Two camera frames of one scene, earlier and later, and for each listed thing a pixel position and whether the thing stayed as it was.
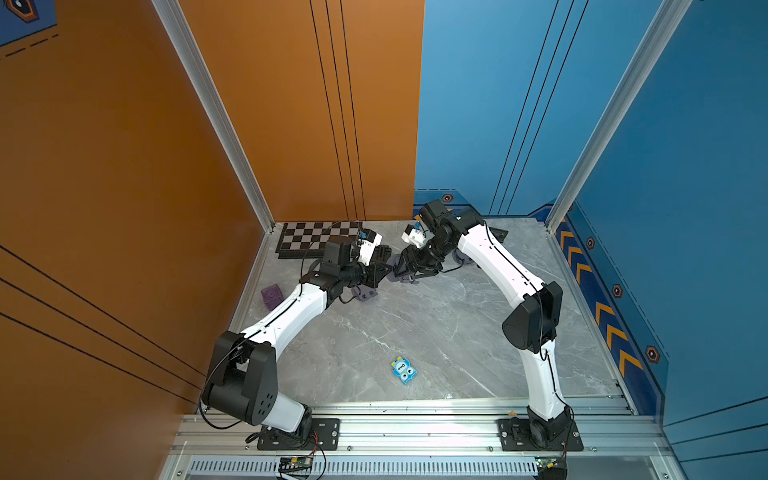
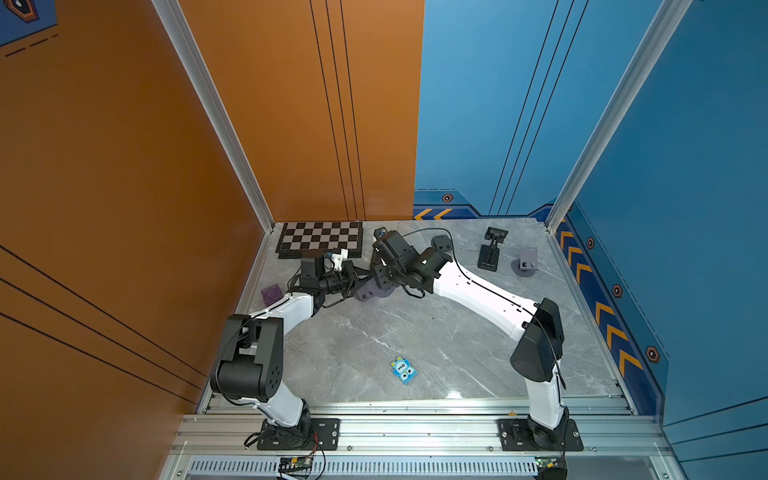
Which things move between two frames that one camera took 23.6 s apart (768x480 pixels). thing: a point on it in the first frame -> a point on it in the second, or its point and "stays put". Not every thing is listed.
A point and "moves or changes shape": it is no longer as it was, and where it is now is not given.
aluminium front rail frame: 432,440 stays put
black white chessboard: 307,240 stays put
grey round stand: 394,262 moves or changes shape
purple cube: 272,296 stays put
